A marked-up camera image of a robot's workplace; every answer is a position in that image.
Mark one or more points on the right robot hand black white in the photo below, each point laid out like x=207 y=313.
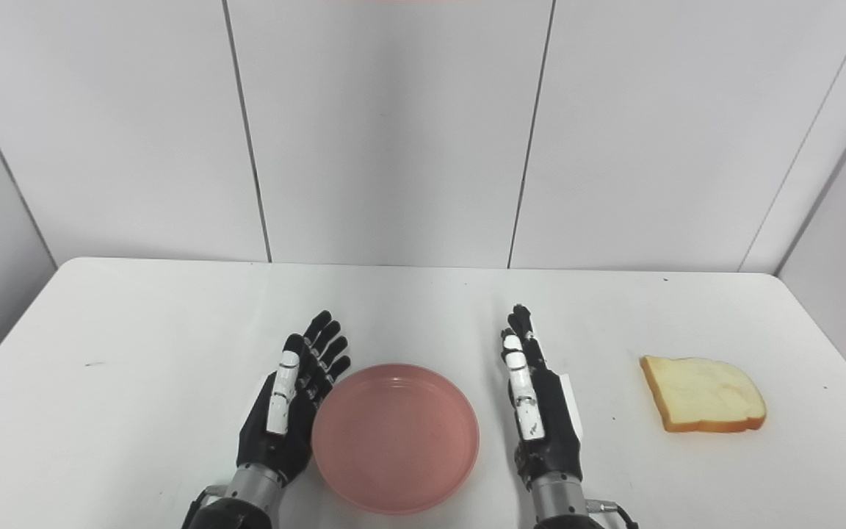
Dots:
x=540 y=411

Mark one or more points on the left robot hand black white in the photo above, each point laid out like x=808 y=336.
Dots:
x=287 y=404

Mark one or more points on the pink round plate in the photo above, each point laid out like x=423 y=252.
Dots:
x=395 y=437

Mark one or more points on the slice of bread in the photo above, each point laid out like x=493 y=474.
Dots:
x=702 y=394

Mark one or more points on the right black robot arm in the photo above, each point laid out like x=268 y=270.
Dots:
x=559 y=503

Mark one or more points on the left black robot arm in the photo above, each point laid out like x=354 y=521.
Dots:
x=243 y=503

